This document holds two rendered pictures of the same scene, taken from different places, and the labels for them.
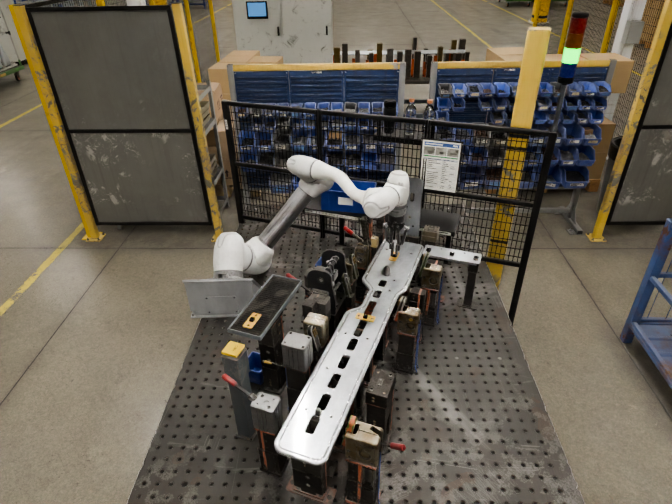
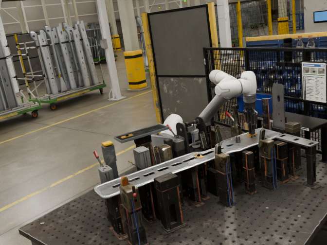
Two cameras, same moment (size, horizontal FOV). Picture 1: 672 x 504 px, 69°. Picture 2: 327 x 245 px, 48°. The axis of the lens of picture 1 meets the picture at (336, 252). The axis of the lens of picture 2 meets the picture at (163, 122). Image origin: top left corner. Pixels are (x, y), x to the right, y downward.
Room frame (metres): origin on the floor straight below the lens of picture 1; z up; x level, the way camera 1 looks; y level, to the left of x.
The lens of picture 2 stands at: (-0.24, -1.44, 1.91)
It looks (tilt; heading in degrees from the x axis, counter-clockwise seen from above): 16 degrees down; 41
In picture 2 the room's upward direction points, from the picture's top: 8 degrees counter-clockwise
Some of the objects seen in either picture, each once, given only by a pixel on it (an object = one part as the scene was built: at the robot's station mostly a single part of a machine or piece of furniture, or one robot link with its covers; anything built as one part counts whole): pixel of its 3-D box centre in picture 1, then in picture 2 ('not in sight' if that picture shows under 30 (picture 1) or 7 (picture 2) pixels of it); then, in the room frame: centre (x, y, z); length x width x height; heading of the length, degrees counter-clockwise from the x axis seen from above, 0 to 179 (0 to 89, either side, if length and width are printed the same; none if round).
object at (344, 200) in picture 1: (348, 195); (256, 103); (2.58, -0.08, 1.09); 0.30 x 0.17 x 0.13; 76
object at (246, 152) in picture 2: (416, 315); (249, 172); (1.79, -0.38, 0.84); 0.11 x 0.08 x 0.29; 69
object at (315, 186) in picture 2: (470, 282); (311, 165); (2.04, -0.70, 0.84); 0.11 x 0.06 x 0.29; 69
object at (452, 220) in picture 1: (379, 213); (274, 115); (2.51, -0.26, 1.01); 0.90 x 0.22 x 0.03; 69
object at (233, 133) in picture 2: (362, 274); (237, 148); (2.09, -0.14, 0.88); 0.07 x 0.06 x 0.35; 69
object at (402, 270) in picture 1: (365, 321); (196, 158); (1.58, -0.12, 1.00); 1.38 x 0.22 x 0.02; 159
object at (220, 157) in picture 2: (407, 340); (224, 179); (1.59, -0.30, 0.87); 0.12 x 0.09 x 0.35; 69
